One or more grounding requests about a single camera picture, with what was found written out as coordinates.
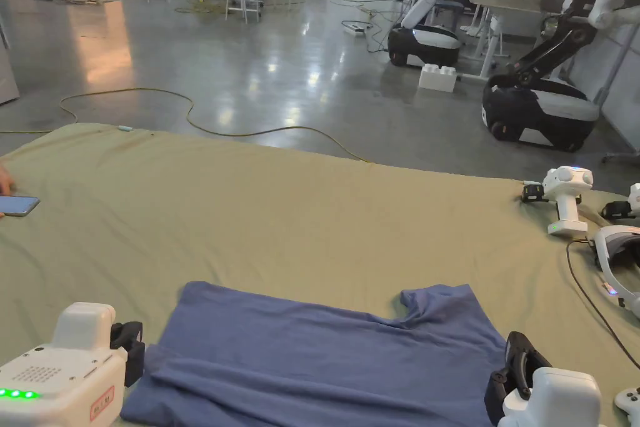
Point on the bed with pale green sheet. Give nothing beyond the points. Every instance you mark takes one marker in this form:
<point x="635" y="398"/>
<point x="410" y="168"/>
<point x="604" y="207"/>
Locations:
<point x="280" y="227"/>

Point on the blue shirt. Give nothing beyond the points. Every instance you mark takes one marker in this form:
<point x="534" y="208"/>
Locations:
<point x="310" y="362"/>

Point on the white headset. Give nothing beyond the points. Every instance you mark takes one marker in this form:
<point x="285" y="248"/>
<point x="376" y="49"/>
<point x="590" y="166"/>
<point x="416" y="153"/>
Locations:
<point x="617" y="252"/>

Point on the white hand controller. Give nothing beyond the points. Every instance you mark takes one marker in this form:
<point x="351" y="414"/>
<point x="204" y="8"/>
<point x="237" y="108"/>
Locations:
<point x="629" y="399"/>

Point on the white-legged desk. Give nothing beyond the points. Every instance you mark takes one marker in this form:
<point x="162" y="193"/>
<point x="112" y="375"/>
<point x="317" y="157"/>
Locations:
<point x="500" y="2"/>

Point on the white power strip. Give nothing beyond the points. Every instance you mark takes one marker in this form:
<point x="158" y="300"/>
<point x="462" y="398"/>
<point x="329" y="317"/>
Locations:
<point x="356" y="30"/>

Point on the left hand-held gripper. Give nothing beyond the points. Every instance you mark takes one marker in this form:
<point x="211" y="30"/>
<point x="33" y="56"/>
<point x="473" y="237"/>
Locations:
<point x="60" y="382"/>

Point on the spare hand-held gripper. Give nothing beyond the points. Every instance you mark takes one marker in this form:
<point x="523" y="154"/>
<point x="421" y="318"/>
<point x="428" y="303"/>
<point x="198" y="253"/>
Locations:
<point x="622" y="208"/>
<point x="567" y="197"/>

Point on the white and black mobile robot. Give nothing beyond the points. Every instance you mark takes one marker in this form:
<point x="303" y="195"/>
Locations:
<point x="425" y="39"/>
<point x="545" y="107"/>

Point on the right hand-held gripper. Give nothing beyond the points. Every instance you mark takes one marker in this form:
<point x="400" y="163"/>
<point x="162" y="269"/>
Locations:
<point x="555" y="397"/>

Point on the white toy brick block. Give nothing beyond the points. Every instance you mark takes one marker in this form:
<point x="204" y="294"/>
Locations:
<point x="438" y="78"/>

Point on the smartphone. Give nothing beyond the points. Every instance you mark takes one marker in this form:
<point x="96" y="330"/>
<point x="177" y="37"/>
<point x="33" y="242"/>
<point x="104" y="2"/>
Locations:
<point x="17" y="205"/>

